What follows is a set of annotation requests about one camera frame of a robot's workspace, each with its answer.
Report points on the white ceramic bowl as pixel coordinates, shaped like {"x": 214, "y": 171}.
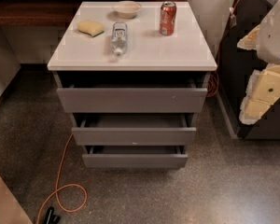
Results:
{"x": 127, "y": 9}

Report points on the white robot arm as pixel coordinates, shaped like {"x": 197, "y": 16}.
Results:
{"x": 263, "y": 88}

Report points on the yellow green sponge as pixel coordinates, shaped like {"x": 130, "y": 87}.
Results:
{"x": 93, "y": 28}

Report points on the dark cabinet at right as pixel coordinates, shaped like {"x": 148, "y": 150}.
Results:
{"x": 235, "y": 68}

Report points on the red soda can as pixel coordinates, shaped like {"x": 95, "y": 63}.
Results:
{"x": 167, "y": 18}

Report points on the light wooden board corner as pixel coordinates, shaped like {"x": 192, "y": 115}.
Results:
{"x": 11, "y": 211}

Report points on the dark wooden shelf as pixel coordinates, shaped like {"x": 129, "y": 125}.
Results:
{"x": 44, "y": 12}

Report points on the grey top drawer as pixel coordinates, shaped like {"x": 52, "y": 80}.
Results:
{"x": 132, "y": 99}

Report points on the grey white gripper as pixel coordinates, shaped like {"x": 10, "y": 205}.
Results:
{"x": 274, "y": 42}

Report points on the clear blue plastic bottle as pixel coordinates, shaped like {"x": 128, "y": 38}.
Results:
{"x": 119, "y": 38}

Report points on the grey middle drawer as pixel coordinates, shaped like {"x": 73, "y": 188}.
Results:
{"x": 134, "y": 130}

